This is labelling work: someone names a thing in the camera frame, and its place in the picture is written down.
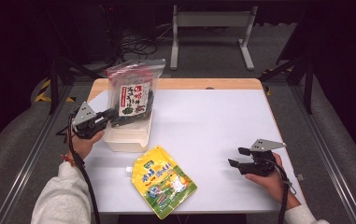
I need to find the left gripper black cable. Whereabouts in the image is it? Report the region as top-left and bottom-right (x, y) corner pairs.
(67, 113), (102, 224)

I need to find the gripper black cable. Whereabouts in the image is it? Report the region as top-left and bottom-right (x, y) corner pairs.
(67, 113), (102, 224)
(263, 158), (292, 224)

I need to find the person's left hand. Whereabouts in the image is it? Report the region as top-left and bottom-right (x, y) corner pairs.
(67, 130), (106, 161)

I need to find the white metal stand frame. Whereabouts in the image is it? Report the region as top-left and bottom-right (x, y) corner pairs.
(169, 4), (259, 71)

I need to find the yellow black hazard tape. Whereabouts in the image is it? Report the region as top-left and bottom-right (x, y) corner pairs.
(35, 78), (77, 104)

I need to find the white table sheet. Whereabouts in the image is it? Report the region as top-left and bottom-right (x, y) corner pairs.
(83, 89), (306, 216)

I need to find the red bead bracelet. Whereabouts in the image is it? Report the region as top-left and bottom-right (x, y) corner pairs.
(61, 153), (78, 168)

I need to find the clear bag of dark snacks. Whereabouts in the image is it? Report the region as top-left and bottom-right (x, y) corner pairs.
(106, 59), (166, 129)

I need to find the person's right hand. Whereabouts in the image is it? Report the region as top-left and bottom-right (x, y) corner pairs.
(244, 152), (301, 211)

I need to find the tangle of black floor cables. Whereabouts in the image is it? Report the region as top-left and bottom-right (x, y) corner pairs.
(108, 24), (174, 64)

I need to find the black metal stand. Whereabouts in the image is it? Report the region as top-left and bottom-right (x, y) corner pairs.
(258, 55), (316, 115)
(46, 55), (103, 115)

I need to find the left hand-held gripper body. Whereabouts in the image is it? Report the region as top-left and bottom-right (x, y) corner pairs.
(71, 101), (108, 140)

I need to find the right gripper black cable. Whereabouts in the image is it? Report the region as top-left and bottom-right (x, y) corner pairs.
(263, 158), (292, 224)

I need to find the aluminium floor rail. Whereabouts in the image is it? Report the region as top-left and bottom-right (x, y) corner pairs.
(0, 83), (75, 224)
(291, 83), (356, 224)

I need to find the white divided plastic container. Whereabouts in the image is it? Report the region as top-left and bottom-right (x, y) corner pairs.
(103, 92), (154, 153)

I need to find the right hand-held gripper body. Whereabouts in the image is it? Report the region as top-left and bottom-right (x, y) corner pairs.
(239, 138), (287, 177)

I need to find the yellow spouted pouch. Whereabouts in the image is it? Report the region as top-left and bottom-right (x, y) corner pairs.
(125, 145), (198, 220)

